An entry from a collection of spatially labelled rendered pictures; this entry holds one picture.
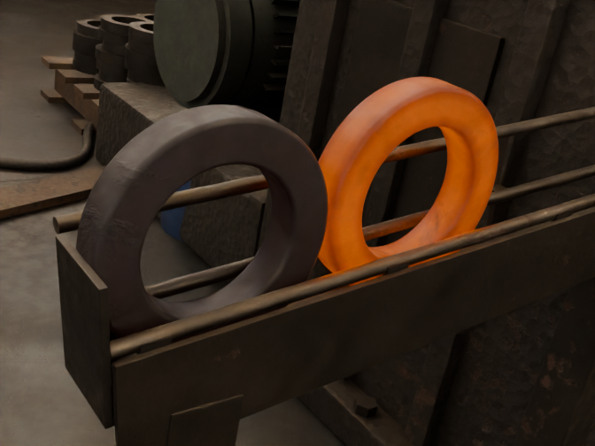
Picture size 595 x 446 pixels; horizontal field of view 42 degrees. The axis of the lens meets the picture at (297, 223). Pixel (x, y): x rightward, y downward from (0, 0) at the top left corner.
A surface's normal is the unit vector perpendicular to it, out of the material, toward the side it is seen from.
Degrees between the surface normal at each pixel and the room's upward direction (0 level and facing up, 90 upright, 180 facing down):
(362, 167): 90
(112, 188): 61
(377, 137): 90
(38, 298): 0
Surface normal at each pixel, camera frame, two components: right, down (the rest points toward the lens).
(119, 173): -0.56, -0.43
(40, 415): 0.17, -0.90
